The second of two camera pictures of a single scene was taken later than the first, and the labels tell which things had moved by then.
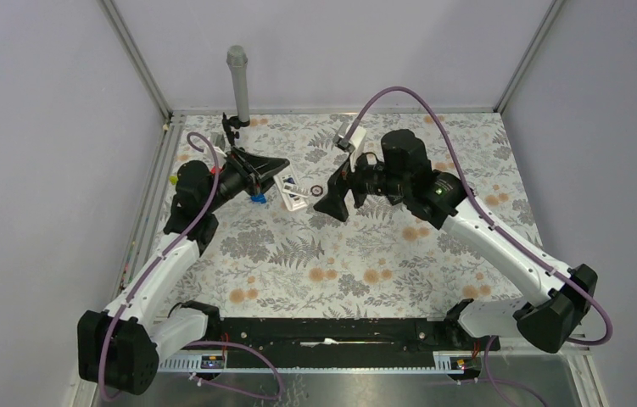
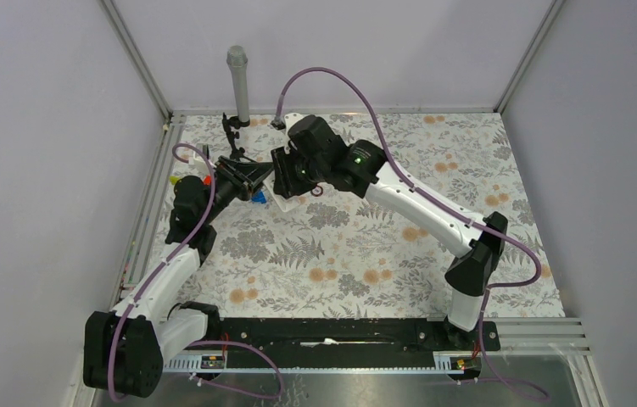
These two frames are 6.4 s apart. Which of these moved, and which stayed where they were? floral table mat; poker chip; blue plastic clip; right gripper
Moved: right gripper
Stayed: floral table mat; poker chip; blue plastic clip
